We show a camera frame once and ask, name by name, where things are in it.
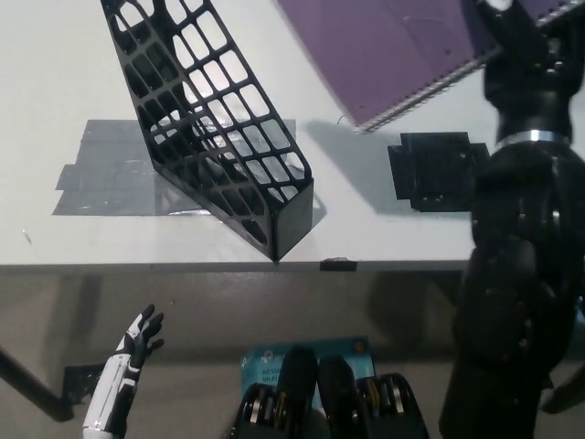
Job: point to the grey tape patch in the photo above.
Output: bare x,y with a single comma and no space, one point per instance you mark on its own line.
98,176

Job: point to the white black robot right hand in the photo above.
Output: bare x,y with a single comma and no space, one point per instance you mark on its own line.
530,87

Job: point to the purple spiral notebook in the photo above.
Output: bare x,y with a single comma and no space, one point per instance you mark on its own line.
388,50

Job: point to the black robot torso teal top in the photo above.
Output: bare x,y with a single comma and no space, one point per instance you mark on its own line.
333,402

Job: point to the black lattice magazine stand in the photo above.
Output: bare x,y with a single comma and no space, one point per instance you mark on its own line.
292,215

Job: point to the square black tape patch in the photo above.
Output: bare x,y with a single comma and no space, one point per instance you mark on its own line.
432,176

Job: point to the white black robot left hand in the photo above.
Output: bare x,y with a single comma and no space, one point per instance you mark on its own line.
114,386

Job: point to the black slanted table leg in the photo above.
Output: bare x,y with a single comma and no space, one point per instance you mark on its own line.
41,393
569,395

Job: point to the black floor tape patch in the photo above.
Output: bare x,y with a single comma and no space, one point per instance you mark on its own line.
82,382

